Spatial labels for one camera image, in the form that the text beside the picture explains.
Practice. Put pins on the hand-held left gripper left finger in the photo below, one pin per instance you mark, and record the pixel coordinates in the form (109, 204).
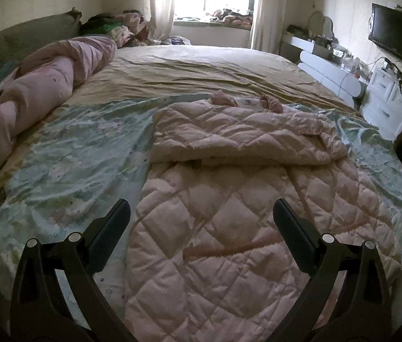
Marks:
(110, 231)

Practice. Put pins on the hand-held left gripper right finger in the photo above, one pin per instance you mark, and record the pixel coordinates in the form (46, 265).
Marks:
(295, 231)

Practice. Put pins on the pink quilted jacket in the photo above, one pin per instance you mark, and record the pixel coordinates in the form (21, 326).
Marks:
(222, 192)

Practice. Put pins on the small clothes heap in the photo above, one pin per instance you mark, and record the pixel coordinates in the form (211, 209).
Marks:
(177, 41)

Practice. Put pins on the pile of mixed clothes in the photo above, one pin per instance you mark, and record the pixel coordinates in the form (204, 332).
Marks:
(122, 25)

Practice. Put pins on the bed with pastel sheet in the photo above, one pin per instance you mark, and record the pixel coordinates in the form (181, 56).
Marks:
(79, 142)

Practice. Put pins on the white drawer dresser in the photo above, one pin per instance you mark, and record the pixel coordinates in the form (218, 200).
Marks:
(386, 99)

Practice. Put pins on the pink rolled duvet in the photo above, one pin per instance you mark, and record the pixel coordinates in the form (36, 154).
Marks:
(51, 74)

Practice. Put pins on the white vanity desk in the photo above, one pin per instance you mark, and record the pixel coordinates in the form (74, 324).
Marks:
(304, 44)

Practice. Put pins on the rounded vanity mirror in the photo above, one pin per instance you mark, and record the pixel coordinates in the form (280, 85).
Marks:
(320, 25)

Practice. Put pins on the green padded headboard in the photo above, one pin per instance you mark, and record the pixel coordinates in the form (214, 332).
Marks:
(26, 32)

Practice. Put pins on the white curtain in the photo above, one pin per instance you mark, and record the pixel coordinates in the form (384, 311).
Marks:
(267, 14)
(161, 7)

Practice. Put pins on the black flat television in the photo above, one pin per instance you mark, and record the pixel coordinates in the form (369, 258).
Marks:
(393, 34)

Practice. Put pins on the pile of plush toys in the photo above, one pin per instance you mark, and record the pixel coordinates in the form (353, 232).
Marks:
(229, 16)

